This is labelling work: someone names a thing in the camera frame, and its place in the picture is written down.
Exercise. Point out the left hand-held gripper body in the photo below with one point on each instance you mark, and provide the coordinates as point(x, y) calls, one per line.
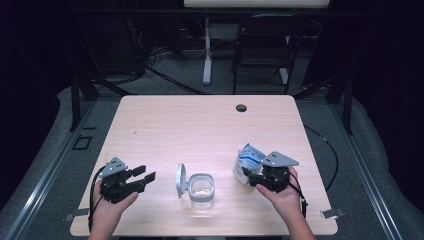
point(116, 185)

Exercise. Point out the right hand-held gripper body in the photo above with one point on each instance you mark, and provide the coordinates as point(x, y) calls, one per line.
point(275, 176)

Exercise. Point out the white and blue bag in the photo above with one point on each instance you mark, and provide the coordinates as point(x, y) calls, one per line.
point(248, 156)

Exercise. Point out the clear jar with grey lid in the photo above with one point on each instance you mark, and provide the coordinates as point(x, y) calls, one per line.
point(181, 180)

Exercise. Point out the person's right hand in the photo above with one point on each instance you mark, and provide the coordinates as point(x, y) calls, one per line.
point(286, 200)

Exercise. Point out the person's left hand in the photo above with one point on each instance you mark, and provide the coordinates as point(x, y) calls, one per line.
point(108, 210)

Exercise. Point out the grey tape strip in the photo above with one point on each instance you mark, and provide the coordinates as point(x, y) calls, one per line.
point(333, 213)
point(78, 213)

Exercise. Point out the black table grommet hole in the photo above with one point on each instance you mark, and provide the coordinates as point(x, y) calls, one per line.
point(241, 108)

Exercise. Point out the black metal stand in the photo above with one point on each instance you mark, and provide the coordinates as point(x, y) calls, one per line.
point(348, 103)
point(75, 100)

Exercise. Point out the white standing desk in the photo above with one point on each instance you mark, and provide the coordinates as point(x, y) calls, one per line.
point(207, 50)

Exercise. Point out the black folding chair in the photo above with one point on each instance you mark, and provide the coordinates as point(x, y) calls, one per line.
point(266, 43)

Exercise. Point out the aluminium floor rail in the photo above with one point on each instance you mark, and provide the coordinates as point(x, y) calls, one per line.
point(43, 180)
point(366, 173)

